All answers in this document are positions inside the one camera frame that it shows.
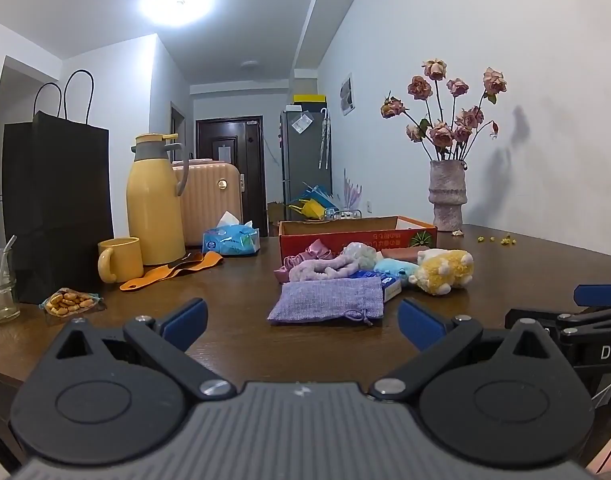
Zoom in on mottled pink vase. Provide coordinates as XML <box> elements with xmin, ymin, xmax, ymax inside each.
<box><xmin>429</xmin><ymin>160</ymin><xmax>467</xmax><ymax>232</ymax></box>

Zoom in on grey fridge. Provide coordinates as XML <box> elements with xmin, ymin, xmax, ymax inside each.
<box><xmin>280</xmin><ymin>108</ymin><xmax>333</xmax><ymax>207</ymax></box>

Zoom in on glass jar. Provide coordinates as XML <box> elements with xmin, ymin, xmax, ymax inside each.
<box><xmin>0</xmin><ymin>247</ymin><xmax>21</xmax><ymax>323</ymax></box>

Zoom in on orange leather strap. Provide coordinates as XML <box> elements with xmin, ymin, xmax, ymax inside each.
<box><xmin>119</xmin><ymin>251</ymin><xmax>224</xmax><ymax>293</ymax></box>

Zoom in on light blue plush toy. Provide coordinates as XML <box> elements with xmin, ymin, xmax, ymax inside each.
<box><xmin>373</xmin><ymin>258</ymin><xmax>420</xmax><ymax>288</ymax></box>

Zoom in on pink satin scrunchie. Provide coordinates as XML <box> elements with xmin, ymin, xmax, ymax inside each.
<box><xmin>274</xmin><ymin>240</ymin><xmax>336</xmax><ymax>285</ymax></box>

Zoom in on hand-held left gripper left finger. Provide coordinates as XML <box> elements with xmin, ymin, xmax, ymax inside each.
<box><xmin>49</xmin><ymin>297</ymin><xmax>236</xmax><ymax>401</ymax></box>

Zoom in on white bath puff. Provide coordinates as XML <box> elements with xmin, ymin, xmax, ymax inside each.
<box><xmin>341</xmin><ymin>242</ymin><xmax>383</xmax><ymax>271</ymax></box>

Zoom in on blue and yellow bags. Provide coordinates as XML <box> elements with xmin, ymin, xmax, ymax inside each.
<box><xmin>288</xmin><ymin>185</ymin><xmax>340</xmax><ymax>221</ymax></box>

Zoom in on lavender fluffy headband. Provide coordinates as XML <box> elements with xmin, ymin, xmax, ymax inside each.
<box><xmin>285</xmin><ymin>254</ymin><xmax>366</xmax><ymax>283</ymax></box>

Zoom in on clear cracker snack packet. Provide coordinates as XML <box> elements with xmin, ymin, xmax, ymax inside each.
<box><xmin>39</xmin><ymin>287</ymin><xmax>106</xmax><ymax>317</ymax></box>

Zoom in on grey door frame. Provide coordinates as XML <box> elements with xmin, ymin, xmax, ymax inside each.
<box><xmin>170</xmin><ymin>101</ymin><xmax>186</xmax><ymax>161</ymax></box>

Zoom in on yellow mug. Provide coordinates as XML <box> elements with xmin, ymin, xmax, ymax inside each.
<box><xmin>97</xmin><ymin>236</ymin><xmax>145</xmax><ymax>284</ymax></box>

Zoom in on hanging white umbrellas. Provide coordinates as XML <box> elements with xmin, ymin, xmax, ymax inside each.
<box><xmin>319</xmin><ymin>108</ymin><xmax>332</xmax><ymax>170</ymax></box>

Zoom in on glass straw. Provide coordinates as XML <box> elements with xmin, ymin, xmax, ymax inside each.
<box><xmin>0</xmin><ymin>234</ymin><xmax>17</xmax><ymax>288</ymax></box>

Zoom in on purple linen pouch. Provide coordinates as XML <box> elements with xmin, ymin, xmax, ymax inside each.
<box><xmin>267</xmin><ymin>276</ymin><xmax>385</xmax><ymax>327</ymax></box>

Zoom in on black paper bag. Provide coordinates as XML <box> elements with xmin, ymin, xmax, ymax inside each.
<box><xmin>2</xmin><ymin>70</ymin><xmax>115</xmax><ymax>306</ymax></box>

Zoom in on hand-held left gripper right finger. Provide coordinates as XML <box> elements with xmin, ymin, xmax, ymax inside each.
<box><xmin>368</xmin><ymin>297</ymin><xmax>557</xmax><ymax>402</ymax></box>

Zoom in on purple flower wall decal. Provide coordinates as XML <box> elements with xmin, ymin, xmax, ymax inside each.
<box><xmin>343</xmin><ymin>169</ymin><xmax>363</xmax><ymax>211</ymax></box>

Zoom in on blue pocket tissue packet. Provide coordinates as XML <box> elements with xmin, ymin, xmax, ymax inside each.
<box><xmin>343</xmin><ymin>269</ymin><xmax>401</xmax><ymax>304</ymax></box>

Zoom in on yellow thermos jug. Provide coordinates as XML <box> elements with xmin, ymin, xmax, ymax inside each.
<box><xmin>126</xmin><ymin>133</ymin><xmax>190</xmax><ymax>267</ymax></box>

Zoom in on yellow plush toy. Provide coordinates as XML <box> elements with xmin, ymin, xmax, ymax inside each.
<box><xmin>409</xmin><ymin>249</ymin><xmax>475</xmax><ymax>297</ymax></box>

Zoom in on wall picture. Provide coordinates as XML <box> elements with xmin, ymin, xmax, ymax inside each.
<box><xmin>339</xmin><ymin>73</ymin><xmax>355</xmax><ymax>117</ymax></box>

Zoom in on red cardboard box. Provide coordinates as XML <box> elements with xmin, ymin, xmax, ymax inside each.
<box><xmin>278</xmin><ymin>215</ymin><xmax>439</xmax><ymax>268</ymax></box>

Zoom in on dark brown door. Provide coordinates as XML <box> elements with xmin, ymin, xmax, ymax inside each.
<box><xmin>196</xmin><ymin>115</ymin><xmax>264</xmax><ymax>237</ymax></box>

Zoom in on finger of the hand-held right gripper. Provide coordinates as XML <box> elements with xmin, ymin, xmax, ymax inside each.
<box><xmin>504</xmin><ymin>307</ymin><xmax>581</xmax><ymax>346</ymax></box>
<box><xmin>557</xmin><ymin>284</ymin><xmax>611</xmax><ymax>325</ymax></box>

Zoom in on brown cardboard carton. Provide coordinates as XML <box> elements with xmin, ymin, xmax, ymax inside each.
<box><xmin>266</xmin><ymin>202</ymin><xmax>286</xmax><ymax>236</ymax></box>

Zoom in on dried pink roses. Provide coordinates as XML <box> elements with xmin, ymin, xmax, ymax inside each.
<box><xmin>380</xmin><ymin>58</ymin><xmax>507</xmax><ymax>162</ymax></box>

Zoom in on white cable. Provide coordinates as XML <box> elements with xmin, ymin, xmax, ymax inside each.
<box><xmin>592</xmin><ymin>374</ymin><xmax>611</xmax><ymax>413</ymax></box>

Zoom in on blue soft tissue pack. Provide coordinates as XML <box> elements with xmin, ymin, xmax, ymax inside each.
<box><xmin>202</xmin><ymin>211</ymin><xmax>261</xmax><ymax>257</ymax></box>

